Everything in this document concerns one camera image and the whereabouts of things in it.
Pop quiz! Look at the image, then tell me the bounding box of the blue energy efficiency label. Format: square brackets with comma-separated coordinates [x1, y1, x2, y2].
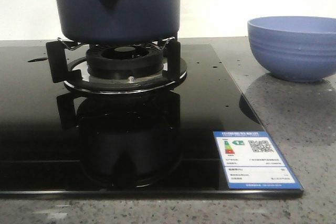
[213, 131, 302, 190]

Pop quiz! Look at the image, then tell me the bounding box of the dark blue cooking pot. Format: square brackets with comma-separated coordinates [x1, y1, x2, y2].
[56, 0, 180, 45]

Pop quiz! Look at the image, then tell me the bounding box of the black gas burner head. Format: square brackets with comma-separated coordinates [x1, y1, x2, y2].
[86, 43, 163, 79]

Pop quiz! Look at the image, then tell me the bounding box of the light blue ribbed bowl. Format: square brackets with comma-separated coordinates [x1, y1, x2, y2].
[247, 16, 335, 82]

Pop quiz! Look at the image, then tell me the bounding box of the black glass gas stove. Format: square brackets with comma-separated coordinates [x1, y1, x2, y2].
[1, 45, 303, 199]

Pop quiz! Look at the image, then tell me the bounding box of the black pot support grate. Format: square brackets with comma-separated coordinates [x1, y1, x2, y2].
[46, 37, 187, 95]

